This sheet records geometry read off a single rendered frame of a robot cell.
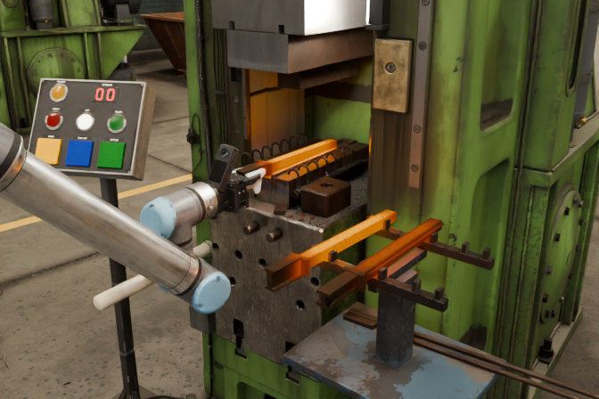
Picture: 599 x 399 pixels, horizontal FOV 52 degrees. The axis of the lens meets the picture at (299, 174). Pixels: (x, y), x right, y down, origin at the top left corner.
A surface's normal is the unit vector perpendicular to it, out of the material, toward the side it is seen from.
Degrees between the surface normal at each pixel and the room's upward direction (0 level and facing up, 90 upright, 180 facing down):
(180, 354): 0
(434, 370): 0
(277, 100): 90
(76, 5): 79
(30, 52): 90
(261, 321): 90
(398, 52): 90
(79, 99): 60
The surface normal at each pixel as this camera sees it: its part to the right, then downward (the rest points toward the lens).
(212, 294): 0.65, 0.30
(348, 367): 0.00, -0.95
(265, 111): 0.80, 0.19
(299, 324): -0.59, 0.26
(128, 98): -0.17, -0.20
